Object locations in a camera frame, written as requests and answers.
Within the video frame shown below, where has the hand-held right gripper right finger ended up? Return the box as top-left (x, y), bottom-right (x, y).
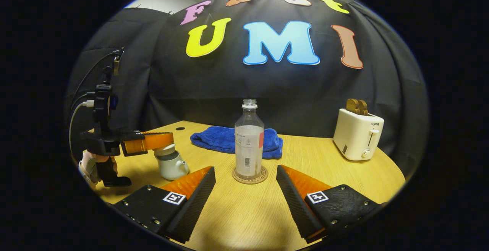
top-left (276, 165), bottom-right (386, 244)

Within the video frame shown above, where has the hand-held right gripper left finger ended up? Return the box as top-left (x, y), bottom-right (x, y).
top-left (113, 166), bottom-right (216, 244)

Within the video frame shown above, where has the white ceramic teacup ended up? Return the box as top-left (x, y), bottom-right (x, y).
top-left (156, 150), bottom-right (189, 181)

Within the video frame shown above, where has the round cork coaster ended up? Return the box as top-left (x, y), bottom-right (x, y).
top-left (232, 166), bottom-right (269, 185)

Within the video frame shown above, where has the clear plastic water bottle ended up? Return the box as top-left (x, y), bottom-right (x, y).
top-left (235, 99), bottom-right (265, 179)

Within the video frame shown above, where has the blue towel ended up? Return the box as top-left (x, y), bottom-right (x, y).
top-left (190, 126), bottom-right (283, 159)

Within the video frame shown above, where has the white toaster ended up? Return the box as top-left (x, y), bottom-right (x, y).
top-left (333, 108), bottom-right (385, 161)

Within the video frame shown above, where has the black backdrop cloth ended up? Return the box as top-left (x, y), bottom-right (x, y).
top-left (67, 0), bottom-right (430, 181)

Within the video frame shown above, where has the white cable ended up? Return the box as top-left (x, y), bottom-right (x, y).
top-left (69, 100), bottom-right (94, 154)

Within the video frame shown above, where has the black cable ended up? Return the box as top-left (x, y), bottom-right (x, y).
top-left (72, 50), bottom-right (116, 102)

